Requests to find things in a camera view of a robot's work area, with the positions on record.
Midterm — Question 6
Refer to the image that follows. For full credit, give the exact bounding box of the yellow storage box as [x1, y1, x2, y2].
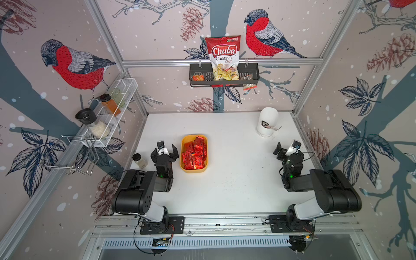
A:
[180, 134, 209, 173]

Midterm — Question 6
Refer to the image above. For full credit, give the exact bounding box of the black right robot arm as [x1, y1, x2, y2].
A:
[269, 140, 362, 232]

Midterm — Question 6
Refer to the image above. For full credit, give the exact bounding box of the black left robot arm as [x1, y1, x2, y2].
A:
[110, 141, 183, 235]

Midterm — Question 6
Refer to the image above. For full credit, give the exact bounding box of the pile of red tea bags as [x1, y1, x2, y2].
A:
[181, 135, 208, 170]

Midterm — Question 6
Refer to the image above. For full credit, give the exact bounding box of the small glass jar black lid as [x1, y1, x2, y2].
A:
[132, 153, 147, 169]

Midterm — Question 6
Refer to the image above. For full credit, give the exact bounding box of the white mug with logo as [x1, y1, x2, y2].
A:
[256, 107, 282, 138]

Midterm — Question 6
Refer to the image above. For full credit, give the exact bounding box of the black lid rice jar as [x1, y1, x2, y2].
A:
[75, 108, 110, 139]

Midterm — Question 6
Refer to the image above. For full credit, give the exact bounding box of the orange spice bottle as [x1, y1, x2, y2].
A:
[99, 93, 121, 117]

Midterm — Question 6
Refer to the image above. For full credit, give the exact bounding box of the green item on shelf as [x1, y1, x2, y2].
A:
[110, 88, 125, 108]

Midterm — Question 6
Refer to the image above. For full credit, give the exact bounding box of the Chuba cassava chips bag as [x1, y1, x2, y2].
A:
[205, 35, 241, 81]

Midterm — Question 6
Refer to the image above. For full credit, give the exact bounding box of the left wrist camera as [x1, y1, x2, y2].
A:
[157, 141, 169, 156]

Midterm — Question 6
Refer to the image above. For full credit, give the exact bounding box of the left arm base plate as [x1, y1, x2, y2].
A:
[140, 216, 185, 235]

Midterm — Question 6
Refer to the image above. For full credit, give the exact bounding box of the white wire wall shelf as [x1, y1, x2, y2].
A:
[80, 78, 138, 147]

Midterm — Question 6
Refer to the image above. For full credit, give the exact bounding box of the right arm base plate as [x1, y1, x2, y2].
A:
[265, 215, 315, 234]

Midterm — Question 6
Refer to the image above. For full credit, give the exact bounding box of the chrome wire rack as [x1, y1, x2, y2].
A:
[37, 135, 100, 176]

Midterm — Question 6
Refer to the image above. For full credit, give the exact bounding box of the black wire wall basket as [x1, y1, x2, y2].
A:
[189, 63, 260, 87]

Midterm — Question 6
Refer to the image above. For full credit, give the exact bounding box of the aluminium horizontal frame bar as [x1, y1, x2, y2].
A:
[121, 57, 324, 68]

